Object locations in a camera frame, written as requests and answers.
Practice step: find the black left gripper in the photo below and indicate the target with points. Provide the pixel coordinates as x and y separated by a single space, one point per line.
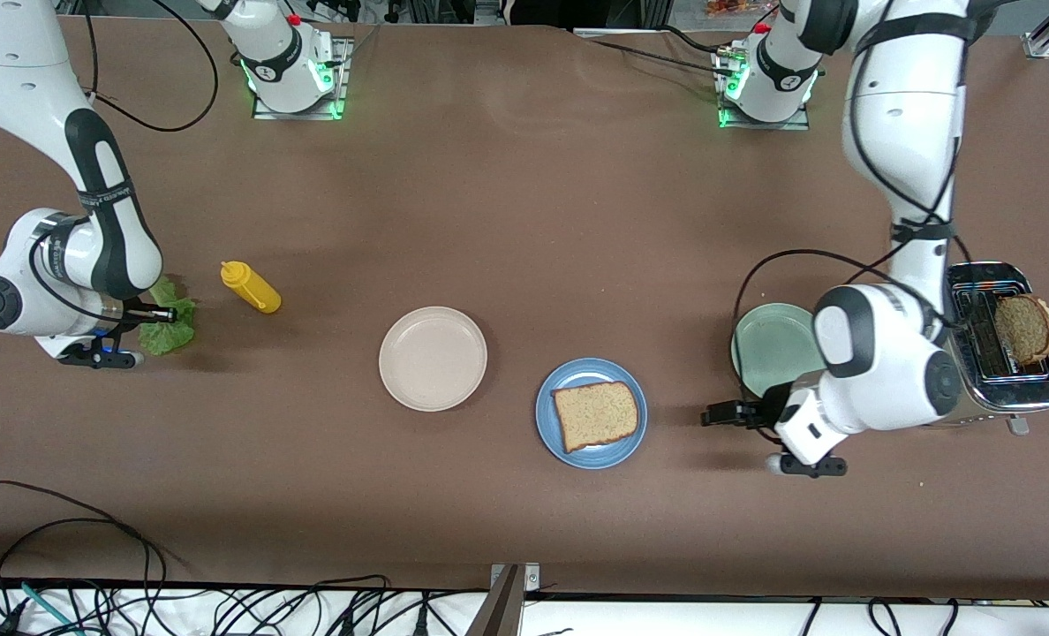
767 412

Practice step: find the green lettuce leaf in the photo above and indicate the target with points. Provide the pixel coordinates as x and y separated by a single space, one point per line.
171 336

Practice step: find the yellow squeeze bottle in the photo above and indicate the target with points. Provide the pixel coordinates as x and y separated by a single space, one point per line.
255 290

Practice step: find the brown bread slice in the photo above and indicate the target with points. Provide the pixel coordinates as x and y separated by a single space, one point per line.
597 415
1028 329

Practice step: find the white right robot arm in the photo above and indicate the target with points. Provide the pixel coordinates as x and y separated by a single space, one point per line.
12 53

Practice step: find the mint green plate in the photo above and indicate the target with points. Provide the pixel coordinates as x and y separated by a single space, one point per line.
767 344

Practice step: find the blue plate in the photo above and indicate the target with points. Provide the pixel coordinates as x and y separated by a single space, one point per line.
591 455

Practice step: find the pale beige plate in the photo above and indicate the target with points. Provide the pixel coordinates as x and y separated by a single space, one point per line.
433 358

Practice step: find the silver beige toaster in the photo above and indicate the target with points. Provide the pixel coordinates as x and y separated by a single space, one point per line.
1019 393

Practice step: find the orange object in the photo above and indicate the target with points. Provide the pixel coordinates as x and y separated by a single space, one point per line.
728 7

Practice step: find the silver metal bracket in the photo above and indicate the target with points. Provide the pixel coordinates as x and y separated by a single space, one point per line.
532 576

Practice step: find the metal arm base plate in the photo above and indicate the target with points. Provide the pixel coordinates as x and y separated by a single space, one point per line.
341 71
758 124

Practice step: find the grey metal post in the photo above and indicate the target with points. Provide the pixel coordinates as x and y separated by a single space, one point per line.
500 609

